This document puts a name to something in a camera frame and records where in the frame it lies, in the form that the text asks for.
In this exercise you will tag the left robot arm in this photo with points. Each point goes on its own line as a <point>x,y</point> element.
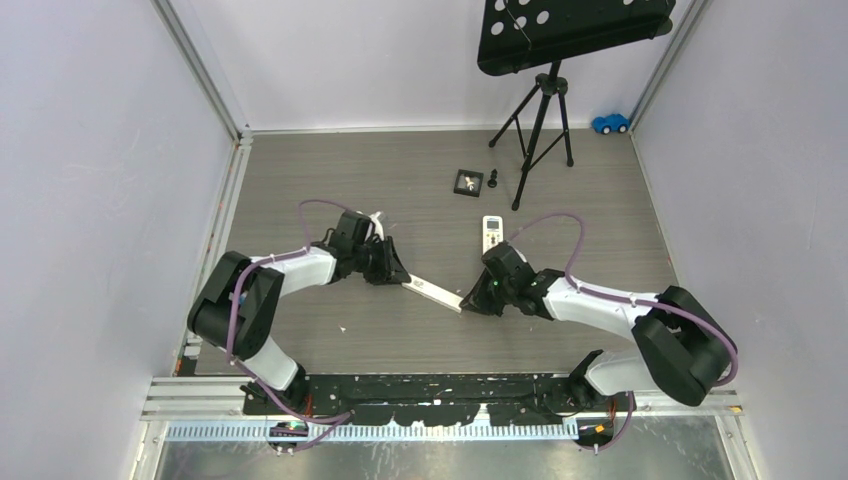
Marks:
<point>236,307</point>

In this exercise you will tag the blue toy car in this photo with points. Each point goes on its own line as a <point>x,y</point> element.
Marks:
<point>611,123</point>

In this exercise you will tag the black music stand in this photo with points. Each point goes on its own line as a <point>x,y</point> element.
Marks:
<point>521,35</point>

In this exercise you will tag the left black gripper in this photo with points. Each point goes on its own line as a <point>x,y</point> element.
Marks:
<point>391,271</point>

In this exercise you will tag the black chess piece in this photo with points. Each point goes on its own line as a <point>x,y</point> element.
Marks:
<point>492,181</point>

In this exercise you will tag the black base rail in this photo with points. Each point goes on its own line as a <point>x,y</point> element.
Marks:
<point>533,399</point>

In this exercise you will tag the white remote back cover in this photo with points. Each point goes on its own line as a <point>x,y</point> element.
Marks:
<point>432,292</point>

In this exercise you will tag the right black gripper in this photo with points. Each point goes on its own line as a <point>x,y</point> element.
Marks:
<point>477,300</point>

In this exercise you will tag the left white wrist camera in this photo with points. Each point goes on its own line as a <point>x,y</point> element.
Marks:
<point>377,219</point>

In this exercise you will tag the white beige remote control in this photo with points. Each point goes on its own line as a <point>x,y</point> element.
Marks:
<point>492,232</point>

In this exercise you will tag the small black square box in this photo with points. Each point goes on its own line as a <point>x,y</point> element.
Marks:
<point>468,183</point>

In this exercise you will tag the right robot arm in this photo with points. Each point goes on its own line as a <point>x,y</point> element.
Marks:
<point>679,348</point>

